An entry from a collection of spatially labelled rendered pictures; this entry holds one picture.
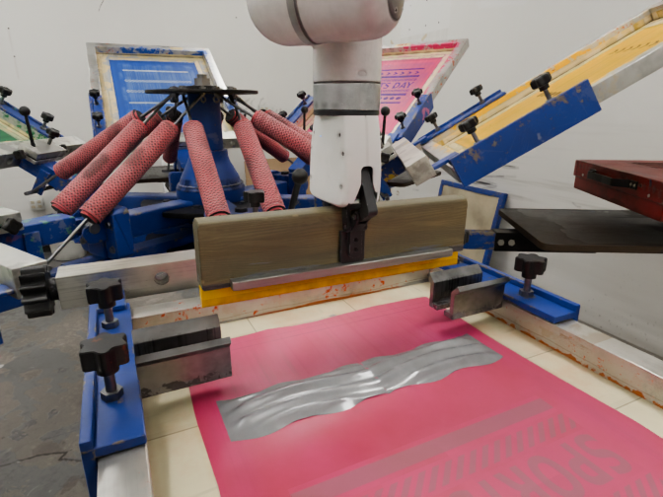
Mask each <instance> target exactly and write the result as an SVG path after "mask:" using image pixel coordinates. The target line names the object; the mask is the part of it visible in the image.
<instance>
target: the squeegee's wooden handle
mask: <svg viewBox="0 0 663 497"><path fill-rule="evenodd" d="M376 204H377V208H378V214H377V215H376V216H375V217H373V218H371V219H370V220H369V221H368V223H367V230H365V243H364V258H370V257H377V256H383V255H390V254H397V253H404V252H410V251H417V250H424V249H436V248H443V247H448V248H451V249H453V252H454V251H461V250H463V247H464V237H465V228H466V218H467V208H468V201H467V198H466V197H465V196H461V195H456V194H454V195H443V196H432V197H421V198H410V199H399V200H388V201H377V202H376ZM192 227H193V238H194V250H195V262H196V273H197V282H198V284H199V285H200V287H201V289H202V290H203V291H209V290H216V289H222V288H228V287H231V284H230V279H231V278H238V277H245V276H252V275H258V274H265V273H271V272H277V271H284V270H291V269H297V268H304V267H311V266H317V265H324V264H331V263H338V262H339V231H343V229H342V210H341V207H337V206H335V205H333V206H321V207H310V208H299V209H288V210H276V211H265V212H255V213H244V214H232V215H221V216H210V217H199V218H194V219H193V222H192Z"/></svg>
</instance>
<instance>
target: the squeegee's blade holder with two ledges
mask: <svg viewBox="0 0 663 497"><path fill-rule="evenodd" d="M452 255H453V249H452V248H448V247H443V248H430V249H424V250H417V251H410V252H404V253H397V254H390V255H383V256H377V257H370V258H364V259H363V260H362V261H356V262H350V263H341V262H338V263H331V264H324V265H317V266H311V267H304V268H297V269H291V270H284V271H277V272H271V273H265V274H258V275H252V276H245V277H238V278H231V279H230V284H231V289H232V290H233V291H240V290H247V289H253V288H258V287H264V286H270V285H276V284H283V283H289V282H295V281H301V280H307V279H314V278H320V277H326V276H332V275H338V274H343V273H350V272H356V271H362V270H368V269H374V268H381V267H387V266H393V265H399V264H405V263H411V262H418V261H424V260H429V259H435V258H441V257H447V256H452Z"/></svg>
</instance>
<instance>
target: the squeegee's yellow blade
mask: <svg viewBox="0 0 663 497"><path fill-rule="evenodd" d="M453 258H458V252H457V251H454V252H453V255H452V256H447V257H441V258H435V259H429V260H424V261H418V262H411V263H405V264H399V265H393V266H387V267H381V268H374V269H368V270H362V271H356V272H350V273H343V274H338V275H332V276H326V277H320V278H314V279H307V280H301V281H295V282H289V283H283V284H276V285H270V286H264V287H258V288H253V289H247V290H240V291H233V290H232V289H231V287H228V288H222V289H216V290H209V291H203V290H202V289H201V287H200V285H199V294H200V299H201V301H202V300H208V299H214V298H220V297H226V296H232V295H238V294H244V293H250V292H256V291H262V290H268V289H274V288H280V287H286V286H292V285H298V284H304V283H310V282H316V281H322V280H328V279H334V278H339V277H345V276H351V275H357V274H363V273H369V272H376V271H382V270H388V269H394V268H400V267H406V266H412V265H418V264H423V263H429V262H435V261H441V260H447V259H453Z"/></svg>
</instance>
